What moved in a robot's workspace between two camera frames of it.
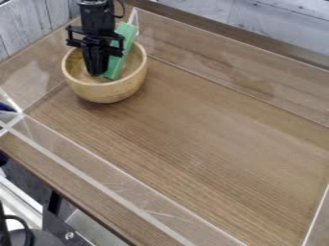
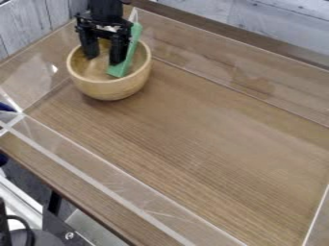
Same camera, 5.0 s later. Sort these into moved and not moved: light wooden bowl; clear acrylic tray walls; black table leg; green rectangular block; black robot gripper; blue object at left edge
Moved: green rectangular block; light wooden bowl; black robot gripper
Not moved: black table leg; blue object at left edge; clear acrylic tray walls
